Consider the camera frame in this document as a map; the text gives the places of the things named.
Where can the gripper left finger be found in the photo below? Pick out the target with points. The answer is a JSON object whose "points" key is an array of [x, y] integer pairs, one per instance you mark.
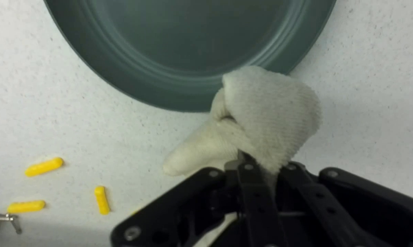
{"points": [[192, 206]]}

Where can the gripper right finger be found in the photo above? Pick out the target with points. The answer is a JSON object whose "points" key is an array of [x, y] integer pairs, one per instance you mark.
{"points": [[347, 206]]}

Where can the white cloth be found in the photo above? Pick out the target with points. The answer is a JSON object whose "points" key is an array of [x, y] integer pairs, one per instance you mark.
{"points": [[261, 116]]}

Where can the dark green plate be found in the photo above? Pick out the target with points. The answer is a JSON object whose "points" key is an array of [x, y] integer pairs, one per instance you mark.
{"points": [[189, 48]]}

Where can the yellow plastic piece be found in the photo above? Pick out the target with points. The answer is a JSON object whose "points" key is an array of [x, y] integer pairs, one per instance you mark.
{"points": [[101, 200], [26, 206], [44, 167]]}

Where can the small metal tool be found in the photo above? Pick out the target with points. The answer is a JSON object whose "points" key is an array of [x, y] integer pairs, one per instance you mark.
{"points": [[4, 221]]}

